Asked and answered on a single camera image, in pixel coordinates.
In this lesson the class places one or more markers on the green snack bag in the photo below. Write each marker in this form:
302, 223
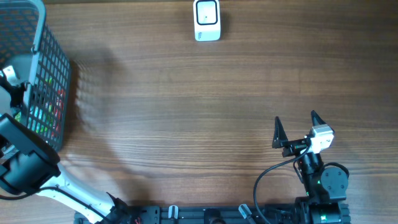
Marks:
38, 112

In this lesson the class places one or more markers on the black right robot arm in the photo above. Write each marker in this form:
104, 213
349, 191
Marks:
325, 183

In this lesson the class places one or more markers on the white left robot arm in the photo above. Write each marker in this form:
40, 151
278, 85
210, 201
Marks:
59, 156

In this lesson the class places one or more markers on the white barcode scanner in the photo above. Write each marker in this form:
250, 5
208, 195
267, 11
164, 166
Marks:
207, 20

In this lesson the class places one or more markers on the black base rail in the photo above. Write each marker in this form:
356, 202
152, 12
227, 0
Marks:
275, 213

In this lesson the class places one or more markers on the red tissue pack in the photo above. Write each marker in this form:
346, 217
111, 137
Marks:
59, 109

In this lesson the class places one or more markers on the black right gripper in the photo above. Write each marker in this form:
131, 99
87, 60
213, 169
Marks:
296, 144

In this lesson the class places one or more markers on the dark grey plastic basket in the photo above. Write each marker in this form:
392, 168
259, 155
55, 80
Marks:
30, 48

